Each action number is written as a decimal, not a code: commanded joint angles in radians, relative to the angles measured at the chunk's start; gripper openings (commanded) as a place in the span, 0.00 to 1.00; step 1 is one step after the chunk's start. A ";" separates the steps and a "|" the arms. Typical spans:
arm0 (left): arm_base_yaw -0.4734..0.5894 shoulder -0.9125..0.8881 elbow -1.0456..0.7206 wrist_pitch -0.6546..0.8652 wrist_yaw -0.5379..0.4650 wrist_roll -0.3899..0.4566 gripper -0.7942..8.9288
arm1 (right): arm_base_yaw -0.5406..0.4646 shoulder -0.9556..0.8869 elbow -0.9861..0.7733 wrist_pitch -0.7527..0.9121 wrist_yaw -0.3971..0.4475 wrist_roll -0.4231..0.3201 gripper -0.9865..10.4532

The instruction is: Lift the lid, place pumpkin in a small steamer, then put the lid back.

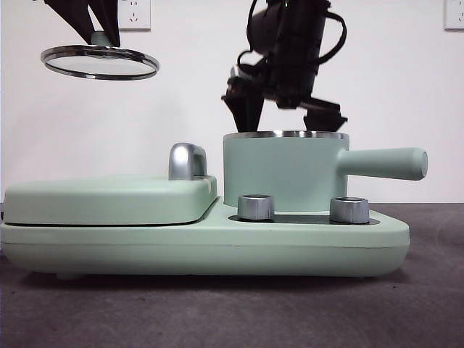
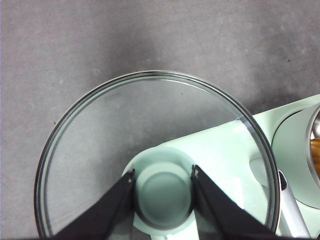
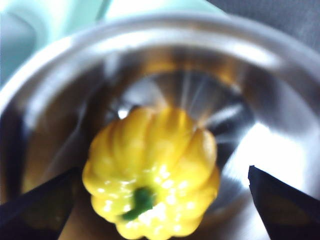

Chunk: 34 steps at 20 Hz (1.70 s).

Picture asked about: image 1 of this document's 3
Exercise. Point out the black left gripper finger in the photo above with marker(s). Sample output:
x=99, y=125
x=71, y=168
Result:
x=78, y=18
x=108, y=18

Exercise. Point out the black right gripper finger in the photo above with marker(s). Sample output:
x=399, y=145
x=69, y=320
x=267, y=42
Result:
x=324, y=117
x=246, y=108

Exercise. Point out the glass lid with green knob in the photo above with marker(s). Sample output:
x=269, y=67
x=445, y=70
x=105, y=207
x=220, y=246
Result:
x=98, y=63

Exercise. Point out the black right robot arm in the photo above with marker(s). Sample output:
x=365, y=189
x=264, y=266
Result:
x=293, y=47

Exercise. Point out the silver control knob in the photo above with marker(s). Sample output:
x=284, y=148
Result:
x=255, y=208
x=348, y=211

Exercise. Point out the black control panel strip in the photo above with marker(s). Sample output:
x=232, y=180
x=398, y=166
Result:
x=301, y=219

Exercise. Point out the mint green breakfast machine base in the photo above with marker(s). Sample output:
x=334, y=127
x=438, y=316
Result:
x=326, y=250

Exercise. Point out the mint green hinged griddle cover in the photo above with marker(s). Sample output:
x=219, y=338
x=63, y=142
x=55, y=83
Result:
x=108, y=203

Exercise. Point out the white wall socket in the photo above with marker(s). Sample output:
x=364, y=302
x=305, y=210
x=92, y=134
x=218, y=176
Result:
x=455, y=16
x=135, y=16

